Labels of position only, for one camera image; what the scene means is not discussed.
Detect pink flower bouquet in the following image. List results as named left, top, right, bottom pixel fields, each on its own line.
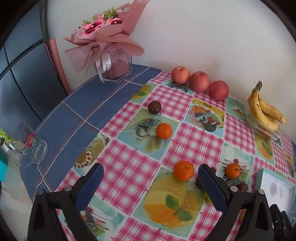
left=65, top=1, right=148, bottom=72

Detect yellow banana bunch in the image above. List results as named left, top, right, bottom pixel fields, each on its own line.
left=247, top=81, right=287, bottom=132

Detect right red apple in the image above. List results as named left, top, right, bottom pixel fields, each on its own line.
left=209, top=80, right=229, bottom=101

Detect glass mug with red logo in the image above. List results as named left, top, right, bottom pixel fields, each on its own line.
left=11, top=121, right=48, bottom=169

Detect red apple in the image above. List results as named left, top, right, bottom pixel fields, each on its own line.
left=209, top=80, right=229, bottom=101
left=189, top=71, right=210, bottom=92
left=171, top=66, right=190, bottom=84

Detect pink chair back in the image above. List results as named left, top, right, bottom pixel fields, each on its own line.
left=45, top=38, right=71, bottom=95

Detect left red apple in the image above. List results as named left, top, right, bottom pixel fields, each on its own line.
left=171, top=66, right=190, bottom=84

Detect white tray with teal rim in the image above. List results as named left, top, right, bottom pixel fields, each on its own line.
left=255, top=168, right=295, bottom=218

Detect orange tangerine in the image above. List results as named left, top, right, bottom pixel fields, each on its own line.
left=225, top=163, right=241, bottom=179
left=174, top=160, right=194, bottom=181
left=156, top=123, right=173, bottom=140

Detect middle red apple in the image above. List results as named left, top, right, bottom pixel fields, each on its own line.
left=189, top=71, right=210, bottom=92

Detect clear glass vase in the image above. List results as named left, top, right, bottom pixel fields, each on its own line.
left=95, top=54, right=132, bottom=83

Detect pink checkered fruit tablecloth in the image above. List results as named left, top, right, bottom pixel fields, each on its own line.
left=58, top=71, right=295, bottom=240

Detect clear plastic fruit container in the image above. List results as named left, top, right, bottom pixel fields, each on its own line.
left=244, top=105, right=281, bottom=141

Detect blue plaid tablecloth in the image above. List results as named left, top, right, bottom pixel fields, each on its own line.
left=20, top=65, right=161, bottom=199

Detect dark passion fruit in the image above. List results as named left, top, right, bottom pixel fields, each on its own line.
left=236, top=182, right=248, bottom=193
left=196, top=167, right=216, bottom=190
left=147, top=100, right=162, bottom=114

